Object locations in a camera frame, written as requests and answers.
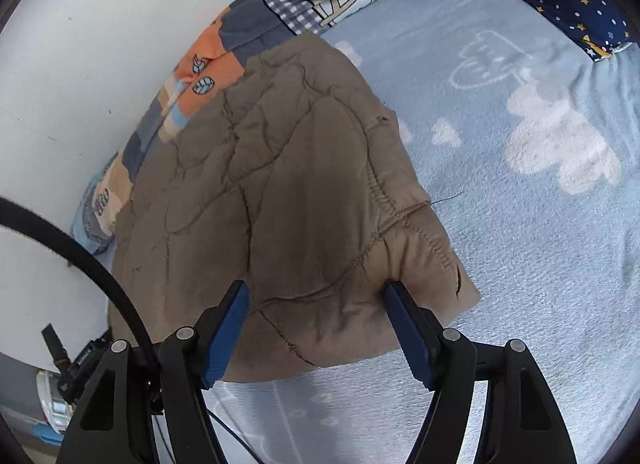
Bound patchwork rolled blanket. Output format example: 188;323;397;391
70;0;376;255

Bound black cable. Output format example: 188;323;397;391
0;195;164;395

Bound light blue cloud bedsheet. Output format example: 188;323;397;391
94;0;640;464

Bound brown puffer jacket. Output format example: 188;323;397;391
113;34;480;382

